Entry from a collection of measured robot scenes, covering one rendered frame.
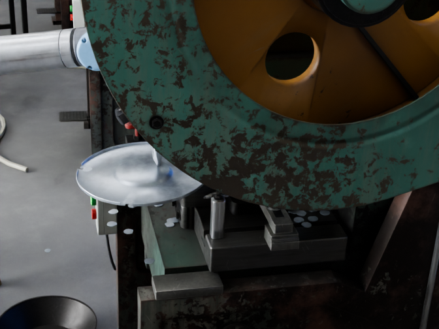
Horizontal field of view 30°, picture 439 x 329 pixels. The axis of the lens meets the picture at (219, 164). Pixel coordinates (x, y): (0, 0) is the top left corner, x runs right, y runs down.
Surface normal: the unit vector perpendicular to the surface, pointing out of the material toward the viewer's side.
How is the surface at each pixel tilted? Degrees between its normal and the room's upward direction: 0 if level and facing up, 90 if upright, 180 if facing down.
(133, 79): 90
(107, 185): 3
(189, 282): 0
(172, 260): 0
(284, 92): 90
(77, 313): 48
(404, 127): 90
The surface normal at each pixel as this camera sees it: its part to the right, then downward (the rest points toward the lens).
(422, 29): 0.21, 0.44
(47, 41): -0.19, -0.29
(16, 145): 0.04, -0.90
